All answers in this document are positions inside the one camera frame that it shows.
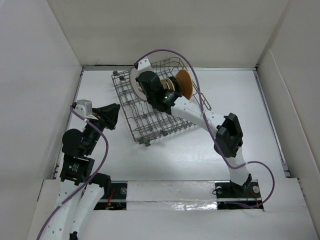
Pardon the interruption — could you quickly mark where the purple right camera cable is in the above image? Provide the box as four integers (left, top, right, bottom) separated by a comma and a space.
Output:
134, 48, 276, 210

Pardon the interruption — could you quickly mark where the glossy black plate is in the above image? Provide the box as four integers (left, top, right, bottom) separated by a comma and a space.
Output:
170, 76, 181, 93

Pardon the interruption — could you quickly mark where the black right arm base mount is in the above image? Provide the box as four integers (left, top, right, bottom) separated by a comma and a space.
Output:
212, 180, 264, 210

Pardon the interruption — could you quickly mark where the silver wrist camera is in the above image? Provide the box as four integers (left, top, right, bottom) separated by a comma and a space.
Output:
134, 57, 153, 75
71, 99, 96, 119

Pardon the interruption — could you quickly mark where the cream plate with red motifs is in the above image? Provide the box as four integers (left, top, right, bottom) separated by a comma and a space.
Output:
165, 78, 175, 91

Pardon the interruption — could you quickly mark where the cream plate with green brushstroke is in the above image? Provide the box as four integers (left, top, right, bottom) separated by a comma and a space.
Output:
160, 78, 170, 90

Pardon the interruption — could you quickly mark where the purple camera cable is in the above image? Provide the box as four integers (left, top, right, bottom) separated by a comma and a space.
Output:
134, 48, 276, 210
36, 104, 110, 240

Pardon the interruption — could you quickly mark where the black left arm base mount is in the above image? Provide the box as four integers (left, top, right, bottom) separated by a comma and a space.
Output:
94, 181, 128, 211

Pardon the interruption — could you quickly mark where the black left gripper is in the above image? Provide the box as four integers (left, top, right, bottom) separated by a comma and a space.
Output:
84, 102, 120, 154

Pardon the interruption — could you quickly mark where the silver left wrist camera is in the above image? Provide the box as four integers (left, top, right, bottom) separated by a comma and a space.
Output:
71, 99, 96, 119

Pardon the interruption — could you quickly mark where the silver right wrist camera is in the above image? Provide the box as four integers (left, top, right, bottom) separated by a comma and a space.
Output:
134, 57, 153, 75

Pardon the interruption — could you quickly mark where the grey wire dish rack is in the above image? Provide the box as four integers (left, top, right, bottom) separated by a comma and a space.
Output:
111, 57, 212, 147

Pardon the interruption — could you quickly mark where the orange woven bamboo plate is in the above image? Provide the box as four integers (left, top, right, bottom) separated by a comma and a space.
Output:
175, 69, 193, 100

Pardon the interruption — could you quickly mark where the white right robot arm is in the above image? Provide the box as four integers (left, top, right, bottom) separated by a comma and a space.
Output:
136, 69, 252, 197

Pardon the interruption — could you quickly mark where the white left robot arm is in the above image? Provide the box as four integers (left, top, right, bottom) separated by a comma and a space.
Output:
37, 100, 120, 240

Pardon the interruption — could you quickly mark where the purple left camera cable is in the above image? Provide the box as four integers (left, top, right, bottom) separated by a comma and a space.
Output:
36, 104, 110, 240

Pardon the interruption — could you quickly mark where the white plate with red characters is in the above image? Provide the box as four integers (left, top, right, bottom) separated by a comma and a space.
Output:
129, 67, 147, 102

